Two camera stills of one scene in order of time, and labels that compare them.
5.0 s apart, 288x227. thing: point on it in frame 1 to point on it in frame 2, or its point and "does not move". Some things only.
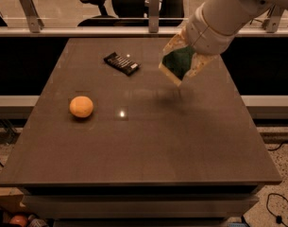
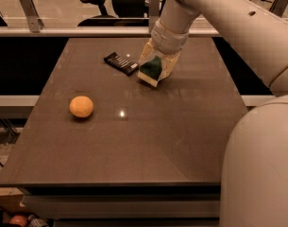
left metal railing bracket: (35, 23) does not move
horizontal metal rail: (120, 31) does not move
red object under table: (19, 219) does not move
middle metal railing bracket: (154, 11) does not move
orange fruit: (81, 106) does not move
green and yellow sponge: (175, 62) to (150, 70)
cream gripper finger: (180, 40) to (148, 52)
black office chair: (128, 3) does not move
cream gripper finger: (199, 61) to (168, 63)
